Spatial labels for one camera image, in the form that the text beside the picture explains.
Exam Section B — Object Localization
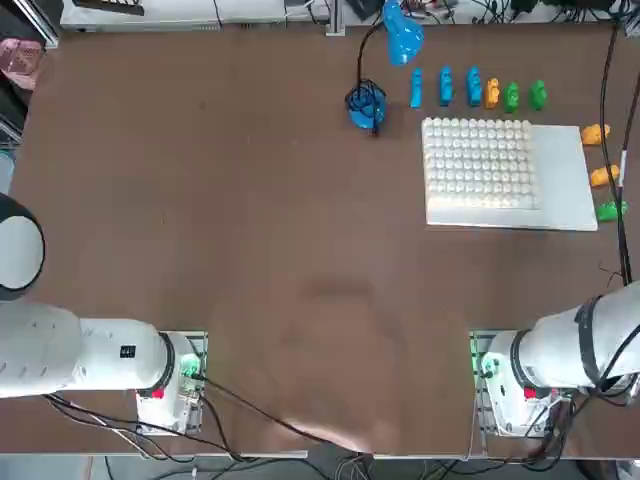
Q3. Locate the pink plastic basket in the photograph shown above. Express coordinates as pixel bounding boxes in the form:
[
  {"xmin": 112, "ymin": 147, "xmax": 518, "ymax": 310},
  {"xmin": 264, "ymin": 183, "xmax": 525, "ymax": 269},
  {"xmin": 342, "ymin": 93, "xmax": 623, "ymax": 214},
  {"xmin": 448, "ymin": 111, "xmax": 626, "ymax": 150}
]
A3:
[{"xmin": 0, "ymin": 38, "xmax": 47, "ymax": 91}]

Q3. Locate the white flat board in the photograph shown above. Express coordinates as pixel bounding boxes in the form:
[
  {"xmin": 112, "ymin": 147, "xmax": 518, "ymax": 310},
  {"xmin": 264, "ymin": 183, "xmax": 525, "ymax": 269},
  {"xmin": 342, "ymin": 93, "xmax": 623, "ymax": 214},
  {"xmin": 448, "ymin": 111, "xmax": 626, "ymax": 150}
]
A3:
[{"xmin": 424, "ymin": 124, "xmax": 599, "ymax": 232}]

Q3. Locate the white studded baseplate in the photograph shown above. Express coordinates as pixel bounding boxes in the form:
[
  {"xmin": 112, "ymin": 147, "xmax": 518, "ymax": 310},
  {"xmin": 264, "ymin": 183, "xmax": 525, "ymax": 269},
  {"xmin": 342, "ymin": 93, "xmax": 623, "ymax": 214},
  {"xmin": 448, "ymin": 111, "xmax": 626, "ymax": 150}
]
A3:
[{"xmin": 421, "ymin": 116, "xmax": 542, "ymax": 214}]

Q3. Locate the white long box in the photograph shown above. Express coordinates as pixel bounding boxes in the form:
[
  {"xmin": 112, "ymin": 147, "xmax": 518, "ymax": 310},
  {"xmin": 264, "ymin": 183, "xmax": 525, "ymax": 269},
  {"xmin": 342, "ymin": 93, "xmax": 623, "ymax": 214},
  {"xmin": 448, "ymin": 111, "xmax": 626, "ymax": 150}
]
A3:
[{"xmin": 59, "ymin": 0, "xmax": 289, "ymax": 32}]

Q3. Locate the black base cable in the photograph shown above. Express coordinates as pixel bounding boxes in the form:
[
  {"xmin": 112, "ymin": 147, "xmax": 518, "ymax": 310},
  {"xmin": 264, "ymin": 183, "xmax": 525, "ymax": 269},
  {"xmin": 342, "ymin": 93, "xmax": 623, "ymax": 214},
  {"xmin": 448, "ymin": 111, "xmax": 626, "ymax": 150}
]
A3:
[{"xmin": 197, "ymin": 372, "xmax": 374, "ymax": 456}]

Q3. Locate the black flat device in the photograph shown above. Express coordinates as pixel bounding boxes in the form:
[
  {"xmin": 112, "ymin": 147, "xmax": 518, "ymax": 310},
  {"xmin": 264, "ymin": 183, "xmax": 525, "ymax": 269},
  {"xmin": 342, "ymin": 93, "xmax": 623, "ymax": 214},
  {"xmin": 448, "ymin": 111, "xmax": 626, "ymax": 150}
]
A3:
[{"xmin": 73, "ymin": 0, "xmax": 145, "ymax": 15}]

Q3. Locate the blue three-stud block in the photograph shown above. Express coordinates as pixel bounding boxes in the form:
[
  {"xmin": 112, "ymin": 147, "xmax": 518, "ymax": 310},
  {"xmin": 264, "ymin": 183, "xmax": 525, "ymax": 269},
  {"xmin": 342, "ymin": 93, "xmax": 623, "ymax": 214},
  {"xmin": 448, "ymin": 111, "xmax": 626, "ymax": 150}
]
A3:
[
  {"xmin": 408, "ymin": 67, "xmax": 424, "ymax": 109},
  {"xmin": 465, "ymin": 64, "xmax": 483, "ymax": 108},
  {"xmin": 438, "ymin": 64, "xmax": 455, "ymax": 107}
]

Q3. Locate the green two-stud block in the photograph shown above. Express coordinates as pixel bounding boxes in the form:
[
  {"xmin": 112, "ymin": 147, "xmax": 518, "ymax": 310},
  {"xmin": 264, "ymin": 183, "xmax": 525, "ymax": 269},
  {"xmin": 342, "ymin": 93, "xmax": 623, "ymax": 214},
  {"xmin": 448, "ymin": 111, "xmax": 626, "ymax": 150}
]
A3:
[
  {"xmin": 596, "ymin": 199, "xmax": 630, "ymax": 224},
  {"xmin": 528, "ymin": 79, "xmax": 548, "ymax": 112},
  {"xmin": 502, "ymin": 81, "xmax": 521, "ymax": 114}
]

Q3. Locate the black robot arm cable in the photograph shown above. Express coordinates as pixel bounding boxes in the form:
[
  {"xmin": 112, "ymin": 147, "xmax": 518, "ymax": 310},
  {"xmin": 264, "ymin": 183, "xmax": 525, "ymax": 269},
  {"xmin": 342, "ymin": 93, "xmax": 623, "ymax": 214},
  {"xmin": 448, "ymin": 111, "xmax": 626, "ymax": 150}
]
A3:
[{"xmin": 599, "ymin": 19, "xmax": 634, "ymax": 289}]

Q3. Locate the aluminium profile post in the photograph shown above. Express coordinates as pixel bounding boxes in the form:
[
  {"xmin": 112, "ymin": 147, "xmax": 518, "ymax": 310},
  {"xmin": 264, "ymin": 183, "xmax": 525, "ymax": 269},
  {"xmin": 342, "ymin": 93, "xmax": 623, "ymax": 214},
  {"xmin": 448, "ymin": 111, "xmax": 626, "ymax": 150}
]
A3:
[{"xmin": 325, "ymin": 0, "xmax": 347, "ymax": 37}]

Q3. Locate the blue desk lamp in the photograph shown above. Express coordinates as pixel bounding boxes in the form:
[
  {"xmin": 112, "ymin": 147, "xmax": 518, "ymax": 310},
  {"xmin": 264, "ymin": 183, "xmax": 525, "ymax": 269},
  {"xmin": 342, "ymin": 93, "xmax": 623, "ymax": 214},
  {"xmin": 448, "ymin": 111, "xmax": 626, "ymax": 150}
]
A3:
[{"xmin": 346, "ymin": 0, "xmax": 425, "ymax": 137}]

